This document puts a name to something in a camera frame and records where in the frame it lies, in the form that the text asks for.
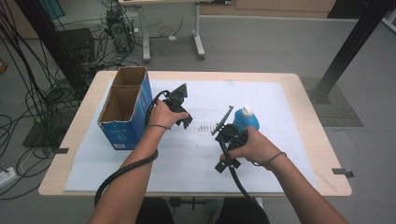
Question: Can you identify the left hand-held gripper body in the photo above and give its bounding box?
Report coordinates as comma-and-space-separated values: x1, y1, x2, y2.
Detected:
163, 82, 190, 114

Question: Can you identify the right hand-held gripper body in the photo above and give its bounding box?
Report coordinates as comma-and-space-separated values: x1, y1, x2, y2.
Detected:
211, 105, 249, 151

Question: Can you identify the blue bottle with white cap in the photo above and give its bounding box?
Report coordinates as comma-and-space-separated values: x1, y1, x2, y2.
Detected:
233, 105, 261, 133

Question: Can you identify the blue cardboard box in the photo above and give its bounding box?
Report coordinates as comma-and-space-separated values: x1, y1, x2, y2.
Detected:
97, 65, 153, 151

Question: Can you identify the person's left hand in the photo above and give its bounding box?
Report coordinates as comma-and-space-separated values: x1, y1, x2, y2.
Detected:
148, 99, 190, 130

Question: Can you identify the person's right hand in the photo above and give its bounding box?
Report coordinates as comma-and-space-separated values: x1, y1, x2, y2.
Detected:
219, 125, 286, 171

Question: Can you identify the white foam sheet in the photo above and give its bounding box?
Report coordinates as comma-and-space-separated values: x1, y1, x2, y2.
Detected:
64, 79, 319, 194

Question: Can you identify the black wrist band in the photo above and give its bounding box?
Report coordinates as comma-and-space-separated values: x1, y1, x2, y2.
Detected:
251, 151, 288, 167
147, 123, 172, 131

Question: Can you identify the person's right leg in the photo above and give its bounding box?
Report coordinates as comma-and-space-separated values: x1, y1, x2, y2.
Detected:
214, 197, 265, 224

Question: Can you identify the person's leg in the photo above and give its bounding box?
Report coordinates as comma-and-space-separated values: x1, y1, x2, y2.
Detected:
134, 197, 176, 224
214, 197, 265, 224

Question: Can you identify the black table crossbar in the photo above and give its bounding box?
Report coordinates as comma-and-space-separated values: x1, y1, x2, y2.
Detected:
169, 196, 207, 212

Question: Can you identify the person's left leg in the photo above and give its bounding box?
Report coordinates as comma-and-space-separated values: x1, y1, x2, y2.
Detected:
134, 197, 176, 224

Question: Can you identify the black computer tower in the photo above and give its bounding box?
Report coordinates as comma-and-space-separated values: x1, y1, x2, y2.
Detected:
106, 8, 134, 54

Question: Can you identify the black equipment case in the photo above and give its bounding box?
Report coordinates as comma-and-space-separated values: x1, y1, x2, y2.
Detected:
57, 27, 96, 63

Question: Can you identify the black metal stand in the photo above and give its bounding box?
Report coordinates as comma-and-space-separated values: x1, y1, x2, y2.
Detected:
13, 0, 90, 91

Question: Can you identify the white power strip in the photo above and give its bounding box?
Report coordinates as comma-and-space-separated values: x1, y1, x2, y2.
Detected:
0, 166, 17, 188

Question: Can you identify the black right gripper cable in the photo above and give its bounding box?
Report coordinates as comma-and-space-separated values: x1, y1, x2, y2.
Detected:
219, 141, 271, 224

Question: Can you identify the white desk frame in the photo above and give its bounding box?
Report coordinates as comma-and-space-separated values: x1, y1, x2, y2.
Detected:
119, 0, 206, 62

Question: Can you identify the black stand base plate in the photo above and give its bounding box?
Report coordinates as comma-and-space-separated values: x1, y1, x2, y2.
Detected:
21, 120, 74, 148

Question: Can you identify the tangle of black floor cables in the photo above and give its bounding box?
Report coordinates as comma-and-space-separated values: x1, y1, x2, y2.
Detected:
0, 0, 104, 200

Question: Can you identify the black metal post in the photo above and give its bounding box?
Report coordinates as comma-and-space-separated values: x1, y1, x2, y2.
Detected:
311, 0, 395, 104

